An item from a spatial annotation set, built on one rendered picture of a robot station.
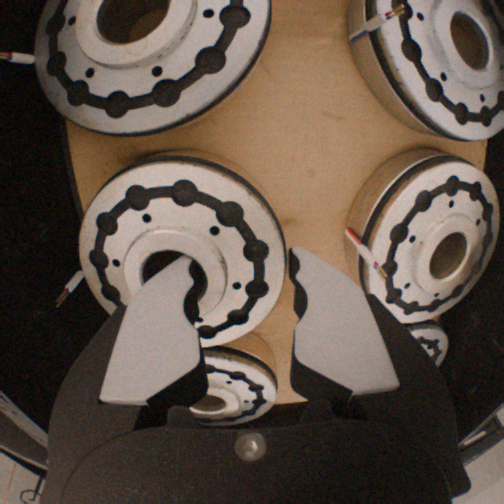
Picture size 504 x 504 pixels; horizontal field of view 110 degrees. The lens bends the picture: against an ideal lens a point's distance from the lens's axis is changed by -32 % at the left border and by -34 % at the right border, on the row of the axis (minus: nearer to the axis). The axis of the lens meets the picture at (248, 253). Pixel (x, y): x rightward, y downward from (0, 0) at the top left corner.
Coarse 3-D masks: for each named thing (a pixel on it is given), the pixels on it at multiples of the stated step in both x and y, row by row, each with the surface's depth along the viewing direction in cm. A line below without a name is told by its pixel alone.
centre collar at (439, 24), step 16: (448, 0) 5; (464, 0) 5; (432, 16) 6; (448, 16) 5; (464, 16) 5; (480, 16) 5; (432, 32) 6; (448, 32) 6; (480, 32) 6; (448, 48) 6; (496, 48) 6; (448, 64) 7; (464, 64) 7; (480, 64) 7; (496, 64) 6; (464, 80) 7; (480, 80) 7
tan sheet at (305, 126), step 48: (288, 0) 8; (336, 0) 8; (288, 48) 10; (336, 48) 10; (240, 96) 11; (288, 96) 11; (336, 96) 11; (96, 144) 11; (144, 144) 12; (192, 144) 12; (240, 144) 12; (288, 144) 12; (336, 144) 12; (384, 144) 12; (432, 144) 12; (480, 144) 12; (96, 192) 13; (288, 192) 13; (336, 192) 13; (288, 240) 15; (336, 240) 15; (288, 288) 16; (288, 336) 18; (288, 384) 21
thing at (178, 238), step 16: (144, 240) 10; (160, 240) 10; (176, 240) 10; (192, 240) 10; (208, 240) 11; (128, 256) 11; (144, 256) 11; (192, 256) 11; (208, 256) 11; (128, 272) 11; (144, 272) 11; (208, 272) 11; (224, 272) 11; (128, 288) 11; (208, 288) 11; (224, 288) 11; (208, 304) 12
